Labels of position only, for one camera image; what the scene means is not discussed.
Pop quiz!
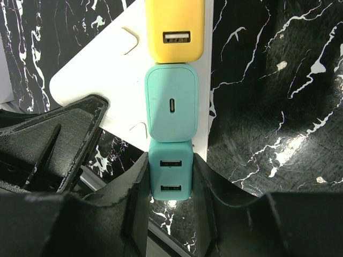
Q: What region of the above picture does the light teal USB-C charger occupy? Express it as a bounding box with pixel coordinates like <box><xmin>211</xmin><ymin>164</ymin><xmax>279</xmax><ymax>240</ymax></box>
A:
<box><xmin>145</xmin><ymin>63</ymin><xmax>199</xmax><ymax>142</ymax></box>

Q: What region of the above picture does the dark teal dual USB charger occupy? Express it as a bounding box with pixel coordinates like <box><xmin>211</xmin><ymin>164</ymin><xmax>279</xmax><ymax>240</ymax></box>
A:
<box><xmin>148</xmin><ymin>139</ymin><xmax>193</xmax><ymax>201</ymax></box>

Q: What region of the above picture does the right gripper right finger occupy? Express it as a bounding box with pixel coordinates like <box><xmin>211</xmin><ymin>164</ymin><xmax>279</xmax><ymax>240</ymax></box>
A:
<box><xmin>192</xmin><ymin>154</ymin><xmax>342</xmax><ymax>256</ymax></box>

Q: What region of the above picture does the yellow USB charger plug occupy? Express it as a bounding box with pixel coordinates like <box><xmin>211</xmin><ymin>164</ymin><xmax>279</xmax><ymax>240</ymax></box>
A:
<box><xmin>145</xmin><ymin>0</ymin><xmax>205</xmax><ymax>64</ymax></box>

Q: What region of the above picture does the white triangular socket adapter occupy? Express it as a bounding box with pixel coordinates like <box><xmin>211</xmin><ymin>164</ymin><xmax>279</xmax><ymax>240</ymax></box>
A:
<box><xmin>50</xmin><ymin>1</ymin><xmax>214</xmax><ymax>158</ymax></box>

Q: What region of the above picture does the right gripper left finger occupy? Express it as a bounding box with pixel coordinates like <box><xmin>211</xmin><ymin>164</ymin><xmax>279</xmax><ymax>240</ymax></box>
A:
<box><xmin>1</xmin><ymin>153</ymin><xmax>150</xmax><ymax>256</ymax></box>

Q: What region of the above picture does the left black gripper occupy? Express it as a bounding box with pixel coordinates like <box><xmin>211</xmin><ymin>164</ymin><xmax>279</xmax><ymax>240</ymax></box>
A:
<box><xmin>1</xmin><ymin>95</ymin><xmax>109</xmax><ymax>193</ymax></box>

